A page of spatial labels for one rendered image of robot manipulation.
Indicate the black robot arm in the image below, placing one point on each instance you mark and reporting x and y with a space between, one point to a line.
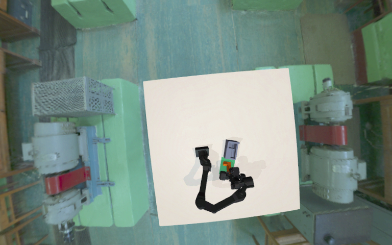
236 197

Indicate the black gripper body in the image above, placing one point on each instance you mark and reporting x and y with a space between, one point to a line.
224 176

